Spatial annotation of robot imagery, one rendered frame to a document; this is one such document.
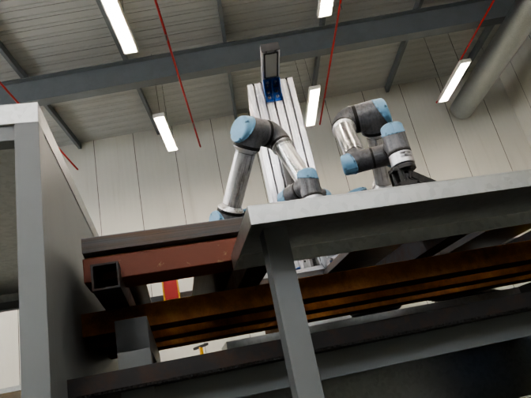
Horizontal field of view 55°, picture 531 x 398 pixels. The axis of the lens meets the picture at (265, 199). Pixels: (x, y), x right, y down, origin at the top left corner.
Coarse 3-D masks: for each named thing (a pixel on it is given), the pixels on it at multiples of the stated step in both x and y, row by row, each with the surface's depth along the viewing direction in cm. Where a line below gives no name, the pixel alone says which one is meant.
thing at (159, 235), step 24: (96, 240) 101; (120, 240) 102; (144, 240) 102; (168, 240) 103; (192, 240) 106; (480, 240) 167; (504, 240) 176; (336, 264) 158; (360, 264) 164; (144, 288) 137; (216, 288) 155
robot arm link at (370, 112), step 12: (360, 108) 205; (372, 108) 204; (384, 108) 203; (360, 120) 205; (372, 120) 205; (384, 120) 205; (360, 132) 210; (372, 132) 208; (372, 144) 213; (384, 168) 219; (384, 180) 222
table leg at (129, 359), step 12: (132, 324) 97; (144, 324) 97; (132, 336) 96; (144, 336) 96; (132, 348) 95; (144, 348) 95; (120, 360) 94; (132, 360) 94; (144, 360) 95; (132, 396) 92; (144, 396) 92
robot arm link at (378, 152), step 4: (372, 148) 174; (376, 148) 173; (380, 148) 173; (376, 152) 172; (380, 152) 172; (384, 152) 172; (376, 156) 172; (380, 156) 172; (384, 156) 172; (376, 160) 172; (380, 160) 172; (384, 160) 172; (388, 160) 173; (376, 164) 173; (380, 164) 173; (384, 164) 174; (388, 164) 174
